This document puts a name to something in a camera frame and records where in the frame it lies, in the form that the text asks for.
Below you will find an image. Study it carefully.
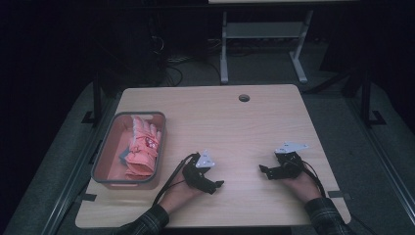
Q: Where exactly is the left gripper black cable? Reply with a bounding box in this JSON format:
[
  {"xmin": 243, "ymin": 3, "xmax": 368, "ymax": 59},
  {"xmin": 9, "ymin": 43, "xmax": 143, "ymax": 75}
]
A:
[{"xmin": 152, "ymin": 152, "xmax": 201, "ymax": 207}]

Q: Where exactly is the pink plastic bin grey rim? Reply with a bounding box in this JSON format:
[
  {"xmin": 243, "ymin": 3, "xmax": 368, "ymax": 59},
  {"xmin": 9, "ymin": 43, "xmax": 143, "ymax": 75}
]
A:
[{"xmin": 91, "ymin": 111, "xmax": 167, "ymax": 191}]

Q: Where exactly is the floor cables bundle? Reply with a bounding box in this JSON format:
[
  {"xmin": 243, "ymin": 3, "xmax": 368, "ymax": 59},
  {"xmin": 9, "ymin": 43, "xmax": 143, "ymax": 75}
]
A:
[{"xmin": 148, "ymin": 16, "xmax": 223, "ymax": 88}]

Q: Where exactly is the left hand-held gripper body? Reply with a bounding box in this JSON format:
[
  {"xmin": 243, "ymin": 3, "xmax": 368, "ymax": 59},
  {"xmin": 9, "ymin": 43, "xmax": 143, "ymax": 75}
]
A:
[{"xmin": 181, "ymin": 149, "xmax": 217, "ymax": 196}]

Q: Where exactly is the person's right hand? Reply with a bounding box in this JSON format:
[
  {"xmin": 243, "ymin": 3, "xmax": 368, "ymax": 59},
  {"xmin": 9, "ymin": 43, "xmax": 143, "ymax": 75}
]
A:
[{"xmin": 286, "ymin": 170, "xmax": 323, "ymax": 205}]

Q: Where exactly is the person's left hand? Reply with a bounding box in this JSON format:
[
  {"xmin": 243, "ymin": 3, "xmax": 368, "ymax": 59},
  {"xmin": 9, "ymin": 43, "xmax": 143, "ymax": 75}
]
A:
[{"xmin": 159, "ymin": 171, "xmax": 205, "ymax": 213}]

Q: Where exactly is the pink ski glove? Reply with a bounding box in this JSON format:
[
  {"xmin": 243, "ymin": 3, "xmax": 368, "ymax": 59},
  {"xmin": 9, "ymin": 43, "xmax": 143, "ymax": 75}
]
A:
[
  {"xmin": 124, "ymin": 116, "xmax": 163, "ymax": 174},
  {"xmin": 124, "ymin": 166, "xmax": 155, "ymax": 181}
]

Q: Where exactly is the grey metal stand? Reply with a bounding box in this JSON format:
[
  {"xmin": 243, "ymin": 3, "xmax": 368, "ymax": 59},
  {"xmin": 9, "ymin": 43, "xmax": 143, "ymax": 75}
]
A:
[{"xmin": 219, "ymin": 9, "xmax": 314, "ymax": 85}]

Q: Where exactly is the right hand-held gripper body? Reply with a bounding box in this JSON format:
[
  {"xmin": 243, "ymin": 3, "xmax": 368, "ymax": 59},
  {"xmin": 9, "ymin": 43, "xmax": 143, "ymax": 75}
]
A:
[{"xmin": 273, "ymin": 141, "xmax": 310, "ymax": 180}]

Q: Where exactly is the black metal stand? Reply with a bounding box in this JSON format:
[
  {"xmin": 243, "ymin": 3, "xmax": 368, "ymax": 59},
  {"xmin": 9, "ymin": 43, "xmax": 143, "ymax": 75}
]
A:
[
  {"xmin": 81, "ymin": 70, "xmax": 105, "ymax": 127},
  {"xmin": 358, "ymin": 68, "xmax": 388, "ymax": 129}
]

